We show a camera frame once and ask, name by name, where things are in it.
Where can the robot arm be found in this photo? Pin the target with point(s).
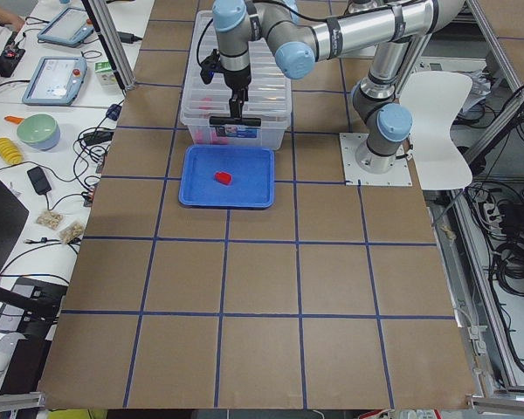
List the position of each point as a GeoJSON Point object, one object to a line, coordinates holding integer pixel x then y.
{"type": "Point", "coordinates": [298, 42]}

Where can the clear plastic box lid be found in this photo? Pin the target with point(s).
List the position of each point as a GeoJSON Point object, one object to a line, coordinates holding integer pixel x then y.
{"type": "Point", "coordinates": [269, 90]}

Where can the black power adapter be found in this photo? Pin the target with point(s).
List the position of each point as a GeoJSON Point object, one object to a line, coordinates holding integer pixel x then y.
{"type": "Point", "coordinates": [39, 181]}

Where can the snack bag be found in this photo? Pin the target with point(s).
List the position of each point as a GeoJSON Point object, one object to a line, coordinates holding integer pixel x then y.
{"type": "Point", "coordinates": [50, 219]}
{"type": "Point", "coordinates": [72, 232]}

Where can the white chair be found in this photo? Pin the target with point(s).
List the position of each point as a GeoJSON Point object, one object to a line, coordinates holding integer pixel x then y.
{"type": "Point", "coordinates": [434, 100]}

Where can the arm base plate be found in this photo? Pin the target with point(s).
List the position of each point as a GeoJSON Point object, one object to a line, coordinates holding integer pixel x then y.
{"type": "Point", "coordinates": [363, 168]}

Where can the blue plastic tray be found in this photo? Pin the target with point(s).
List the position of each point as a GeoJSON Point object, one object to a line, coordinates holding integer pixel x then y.
{"type": "Point", "coordinates": [253, 177]}

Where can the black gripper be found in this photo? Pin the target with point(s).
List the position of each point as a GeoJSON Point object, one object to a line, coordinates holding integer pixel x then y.
{"type": "Point", "coordinates": [237, 79]}

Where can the aluminium frame post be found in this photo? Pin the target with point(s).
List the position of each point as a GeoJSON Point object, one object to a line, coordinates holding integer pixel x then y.
{"type": "Point", "coordinates": [104, 27]}

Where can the teach pendant tablet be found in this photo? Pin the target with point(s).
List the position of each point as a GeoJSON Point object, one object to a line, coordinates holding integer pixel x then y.
{"type": "Point", "coordinates": [70, 28]}
{"type": "Point", "coordinates": [56, 81]}

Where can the green white carton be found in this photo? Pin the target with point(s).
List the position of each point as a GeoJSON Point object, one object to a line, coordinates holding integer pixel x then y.
{"type": "Point", "coordinates": [104, 73]}

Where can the orange toy carrot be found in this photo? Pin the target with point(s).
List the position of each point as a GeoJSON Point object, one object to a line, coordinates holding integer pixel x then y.
{"type": "Point", "coordinates": [14, 119]}

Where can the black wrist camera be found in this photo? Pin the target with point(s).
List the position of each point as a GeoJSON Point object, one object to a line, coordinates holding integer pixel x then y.
{"type": "Point", "coordinates": [210, 66]}

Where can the clear plastic storage box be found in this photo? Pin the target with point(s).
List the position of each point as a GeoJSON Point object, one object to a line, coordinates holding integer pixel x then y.
{"type": "Point", "coordinates": [269, 135]}

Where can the red block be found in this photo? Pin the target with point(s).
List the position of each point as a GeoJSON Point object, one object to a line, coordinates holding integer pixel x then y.
{"type": "Point", "coordinates": [199, 137]}
{"type": "Point", "coordinates": [222, 177]}
{"type": "Point", "coordinates": [206, 104]}
{"type": "Point", "coordinates": [219, 140]}

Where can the green bowl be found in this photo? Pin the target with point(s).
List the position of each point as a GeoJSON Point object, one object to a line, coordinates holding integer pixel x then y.
{"type": "Point", "coordinates": [40, 131]}

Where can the yellow toy corn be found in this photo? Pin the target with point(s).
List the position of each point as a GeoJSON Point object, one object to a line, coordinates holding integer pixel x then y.
{"type": "Point", "coordinates": [10, 152]}

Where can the black box latch handle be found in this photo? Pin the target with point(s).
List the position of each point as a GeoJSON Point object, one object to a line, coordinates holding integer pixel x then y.
{"type": "Point", "coordinates": [221, 121]}

